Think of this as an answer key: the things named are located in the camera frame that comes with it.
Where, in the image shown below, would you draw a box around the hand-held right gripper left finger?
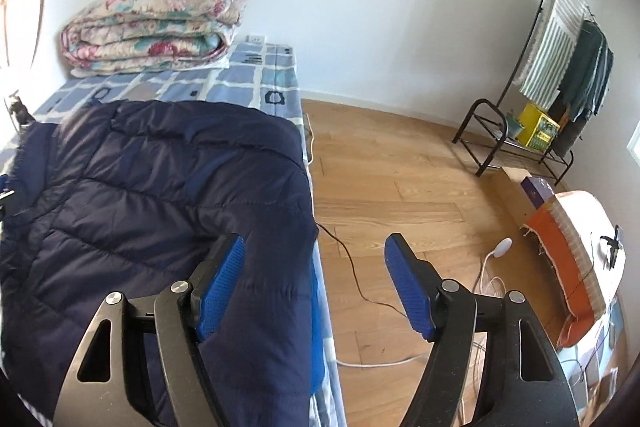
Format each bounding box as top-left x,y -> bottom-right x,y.
52,233 -> 248,427

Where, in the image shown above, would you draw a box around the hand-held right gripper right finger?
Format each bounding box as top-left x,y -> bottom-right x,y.
384,233 -> 581,427

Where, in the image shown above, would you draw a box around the navy puffer jacket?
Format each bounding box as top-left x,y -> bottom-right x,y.
0,99 -> 323,427

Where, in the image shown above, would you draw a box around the black metal clothes rack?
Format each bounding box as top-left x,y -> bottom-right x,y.
452,0 -> 616,178

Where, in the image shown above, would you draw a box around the dark green hanging clothes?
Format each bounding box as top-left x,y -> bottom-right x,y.
550,19 -> 615,158

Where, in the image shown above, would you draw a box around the black tripod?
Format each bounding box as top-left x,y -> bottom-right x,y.
4,91 -> 36,132

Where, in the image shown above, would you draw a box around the white plug adapter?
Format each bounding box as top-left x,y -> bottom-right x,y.
482,237 -> 513,293

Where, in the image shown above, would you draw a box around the cardboard box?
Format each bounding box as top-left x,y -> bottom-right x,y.
492,167 -> 556,228

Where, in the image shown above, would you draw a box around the orange fringed cloth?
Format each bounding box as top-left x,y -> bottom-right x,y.
522,197 -> 616,348

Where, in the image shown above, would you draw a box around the purple box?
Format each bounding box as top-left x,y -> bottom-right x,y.
520,177 -> 556,210

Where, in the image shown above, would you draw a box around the yellow box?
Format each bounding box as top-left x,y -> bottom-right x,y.
515,102 -> 561,150

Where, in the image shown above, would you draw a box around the folded floral quilt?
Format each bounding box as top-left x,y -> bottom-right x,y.
60,0 -> 251,75

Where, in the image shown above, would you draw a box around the striped hanging towel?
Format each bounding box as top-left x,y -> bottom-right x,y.
520,0 -> 591,108

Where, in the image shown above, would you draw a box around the black cable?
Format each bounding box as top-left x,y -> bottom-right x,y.
312,222 -> 421,313

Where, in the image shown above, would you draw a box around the white cable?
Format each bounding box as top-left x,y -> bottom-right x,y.
337,354 -> 423,368

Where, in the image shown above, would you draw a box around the bright ring light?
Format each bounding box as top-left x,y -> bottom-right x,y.
0,0 -> 46,70

